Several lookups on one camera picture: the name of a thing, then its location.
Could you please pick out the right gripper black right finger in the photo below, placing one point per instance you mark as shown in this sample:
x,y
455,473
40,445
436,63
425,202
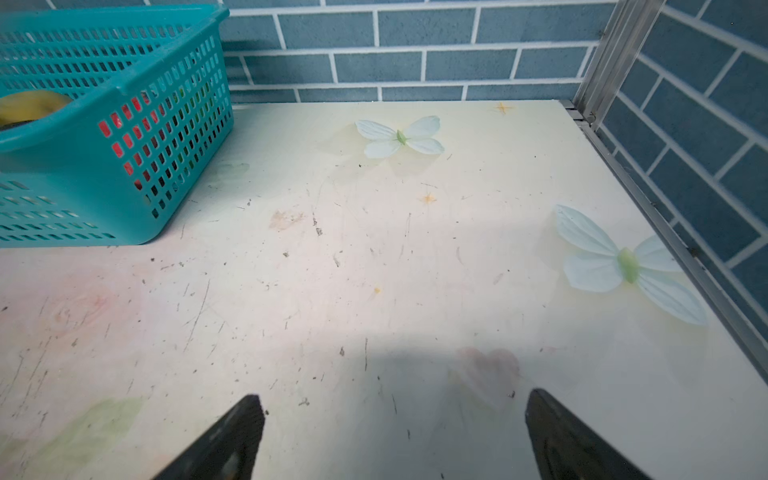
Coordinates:
x,y
566,448

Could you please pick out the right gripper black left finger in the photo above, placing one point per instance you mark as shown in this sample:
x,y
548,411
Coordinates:
x,y
227,450

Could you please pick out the teal plastic basket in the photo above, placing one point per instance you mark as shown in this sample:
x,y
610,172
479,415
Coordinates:
x,y
149,106

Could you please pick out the yellow potato toy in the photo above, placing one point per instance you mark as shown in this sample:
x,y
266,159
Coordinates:
x,y
29,106

